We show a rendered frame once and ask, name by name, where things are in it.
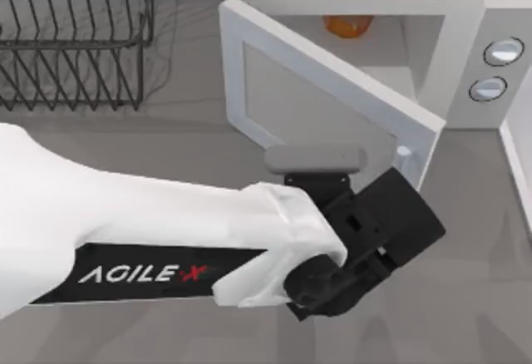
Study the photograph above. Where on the white furniture edge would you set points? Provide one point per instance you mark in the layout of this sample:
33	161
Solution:
519	160

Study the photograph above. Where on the pale microwave door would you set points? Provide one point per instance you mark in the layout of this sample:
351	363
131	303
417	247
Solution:
332	90

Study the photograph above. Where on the small round microwave knob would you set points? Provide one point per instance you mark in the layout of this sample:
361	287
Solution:
488	89

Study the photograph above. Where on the large round microwave knob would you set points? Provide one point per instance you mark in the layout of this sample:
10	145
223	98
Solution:
503	51

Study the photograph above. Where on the orange item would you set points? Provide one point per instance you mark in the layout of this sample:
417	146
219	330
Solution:
348	25

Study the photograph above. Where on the pale microwave oven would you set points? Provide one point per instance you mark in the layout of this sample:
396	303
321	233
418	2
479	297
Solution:
465	11

